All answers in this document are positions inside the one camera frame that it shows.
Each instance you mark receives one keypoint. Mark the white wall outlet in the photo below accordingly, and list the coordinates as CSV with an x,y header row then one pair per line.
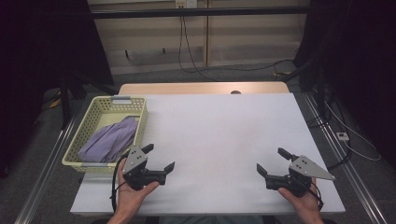
x,y
186,3

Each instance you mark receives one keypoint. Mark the metal floor rail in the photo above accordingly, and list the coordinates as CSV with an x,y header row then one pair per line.
x,y
46,168
351,174

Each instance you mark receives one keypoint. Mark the pale yellow perforated plastic basket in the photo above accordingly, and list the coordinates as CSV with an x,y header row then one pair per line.
x,y
90,124

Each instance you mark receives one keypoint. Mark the person's left hand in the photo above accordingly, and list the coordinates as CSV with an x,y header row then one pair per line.
x,y
129,199

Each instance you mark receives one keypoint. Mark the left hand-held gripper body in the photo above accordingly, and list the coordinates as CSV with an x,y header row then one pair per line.
x,y
134,160

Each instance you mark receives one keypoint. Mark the purple pants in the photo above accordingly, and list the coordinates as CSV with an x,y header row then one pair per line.
x,y
109,141

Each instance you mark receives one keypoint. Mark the white table mat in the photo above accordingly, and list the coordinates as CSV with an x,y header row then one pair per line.
x,y
214,137

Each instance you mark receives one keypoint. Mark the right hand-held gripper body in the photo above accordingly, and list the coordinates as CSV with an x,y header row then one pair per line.
x,y
306,168

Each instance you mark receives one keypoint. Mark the black tripod stand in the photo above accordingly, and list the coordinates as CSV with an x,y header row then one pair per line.
x,y
65,99

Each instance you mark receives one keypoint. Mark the black curtain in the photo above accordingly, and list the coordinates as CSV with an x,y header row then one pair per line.
x,y
37,62
358,62

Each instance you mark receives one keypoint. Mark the light wooden table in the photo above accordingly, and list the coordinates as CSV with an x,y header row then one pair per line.
x,y
186,88

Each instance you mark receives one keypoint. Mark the black horizontal metal bar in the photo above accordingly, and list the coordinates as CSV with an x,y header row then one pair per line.
x,y
199,12

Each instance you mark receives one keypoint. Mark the white power strip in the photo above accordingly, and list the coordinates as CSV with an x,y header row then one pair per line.
x,y
342,136

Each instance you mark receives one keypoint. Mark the person's right hand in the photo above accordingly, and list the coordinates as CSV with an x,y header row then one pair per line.
x,y
306,205

